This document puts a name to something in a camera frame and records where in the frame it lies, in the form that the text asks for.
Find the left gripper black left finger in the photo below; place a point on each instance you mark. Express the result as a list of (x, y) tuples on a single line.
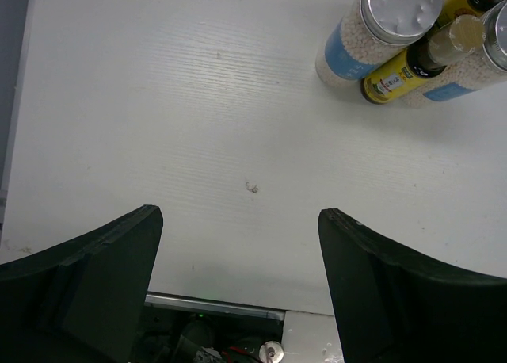
[(81, 300)]

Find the white granule jar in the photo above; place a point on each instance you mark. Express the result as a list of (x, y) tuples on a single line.
[(371, 33), (483, 68)]

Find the front yellow label bottle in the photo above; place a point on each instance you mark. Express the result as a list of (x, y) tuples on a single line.
[(424, 60)]

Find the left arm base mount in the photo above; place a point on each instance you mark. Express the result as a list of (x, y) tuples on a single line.
[(185, 329)]

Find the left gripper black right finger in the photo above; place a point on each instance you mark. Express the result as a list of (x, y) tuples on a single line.
[(394, 304)]

